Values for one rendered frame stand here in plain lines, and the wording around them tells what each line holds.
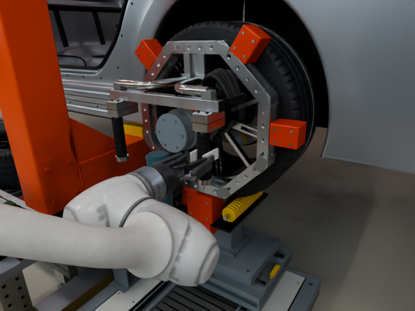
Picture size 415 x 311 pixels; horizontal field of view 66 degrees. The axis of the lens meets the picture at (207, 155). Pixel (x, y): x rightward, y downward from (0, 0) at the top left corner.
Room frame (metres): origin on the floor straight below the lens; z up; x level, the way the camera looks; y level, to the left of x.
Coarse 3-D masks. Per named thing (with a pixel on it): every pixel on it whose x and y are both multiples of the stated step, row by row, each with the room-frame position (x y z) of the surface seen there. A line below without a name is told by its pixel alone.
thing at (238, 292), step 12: (276, 252) 1.22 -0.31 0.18; (288, 252) 1.25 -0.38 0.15; (276, 264) 1.14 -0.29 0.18; (288, 264) 1.22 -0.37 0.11; (216, 276) 1.11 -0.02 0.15; (228, 276) 1.09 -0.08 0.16; (264, 276) 1.10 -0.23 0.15; (276, 276) 1.09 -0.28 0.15; (216, 288) 1.07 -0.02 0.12; (228, 288) 1.03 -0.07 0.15; (240, 288) 1.04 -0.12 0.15; (252, 288) 1.03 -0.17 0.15; (264, 288) 1.01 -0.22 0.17; (240, 300) 1.00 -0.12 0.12; (252, 300) 0.97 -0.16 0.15; (264, 300) 1.00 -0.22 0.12
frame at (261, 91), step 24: (168, 48) 1.14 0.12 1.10; (192, 48) 1.08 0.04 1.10; (216, 48) 1.03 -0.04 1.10; (168, 72) 1.22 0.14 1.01; (240, 72) 0.98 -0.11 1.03; (264, 96) 0.93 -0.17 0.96; (144, 120) 1.23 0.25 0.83; (264, 120) 0.94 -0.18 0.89; (264, 144) 0.93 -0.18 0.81; (264, 168) 0.93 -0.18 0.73; (216, 192) 1.03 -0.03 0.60
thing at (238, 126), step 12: (180, 60) 1.22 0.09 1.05; (180, 72) 1.25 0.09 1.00; (216, 96) 1.16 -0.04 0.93; (168, 108) 1.31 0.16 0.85; (228, 108) 1.13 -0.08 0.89; (240, 108) 1.10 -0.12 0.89; (228, 120) 1.18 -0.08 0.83; (240, 120) 1.12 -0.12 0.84; (228, 132) 1.14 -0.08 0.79; (252, 132) 1.08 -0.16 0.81; (216, 144) 1.16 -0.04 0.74; (228, 156) 1.34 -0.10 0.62; (240, 156) 1.10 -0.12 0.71; (216, 168) 1.16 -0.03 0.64; (228, 168) 1.21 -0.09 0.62; (240, 168) 1.18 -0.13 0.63; (228, 180) 1.11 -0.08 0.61
